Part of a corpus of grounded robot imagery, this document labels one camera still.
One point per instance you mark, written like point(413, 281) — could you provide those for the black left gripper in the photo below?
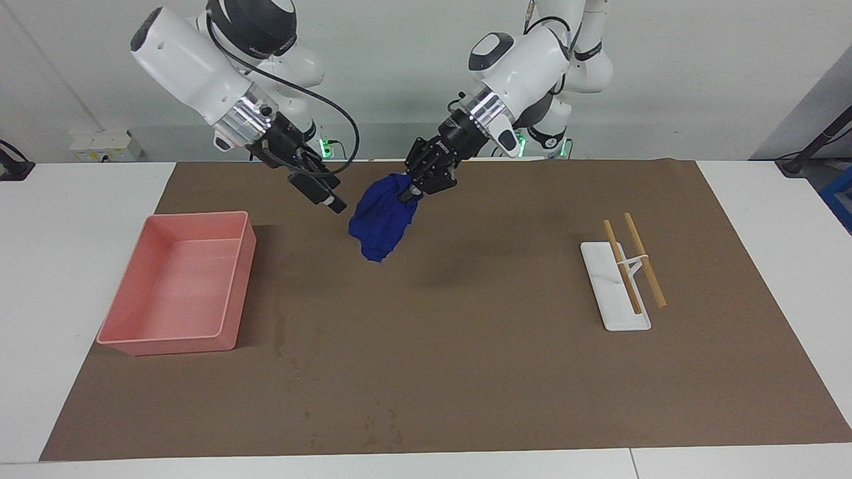
point(439, 150)

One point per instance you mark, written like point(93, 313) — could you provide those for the blue towel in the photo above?
point(383, 223)

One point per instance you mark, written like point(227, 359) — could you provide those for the grey slanted panel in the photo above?
point(799, 113)

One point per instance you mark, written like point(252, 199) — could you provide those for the black clamp mount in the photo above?
point(13, 169)

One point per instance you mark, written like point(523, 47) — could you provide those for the brown table mat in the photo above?
point(466, 346)

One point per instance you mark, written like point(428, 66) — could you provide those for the black stand pole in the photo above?
point(815, 143)

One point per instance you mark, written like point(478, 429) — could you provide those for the blue crate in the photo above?
point(840, 199)

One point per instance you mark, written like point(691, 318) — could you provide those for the pink plastic bin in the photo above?
point(173, 293)

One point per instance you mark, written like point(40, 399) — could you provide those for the wooden rack rod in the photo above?
point(649, 266)
point(626, 276)

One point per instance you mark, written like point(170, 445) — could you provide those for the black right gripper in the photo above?
point(283, 143)

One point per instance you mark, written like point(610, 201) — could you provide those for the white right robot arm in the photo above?
point(193, 66)

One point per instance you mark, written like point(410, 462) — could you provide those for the white towel rack base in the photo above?
point(609, 293)

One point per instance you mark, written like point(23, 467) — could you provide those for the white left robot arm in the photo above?
point(526, 63)

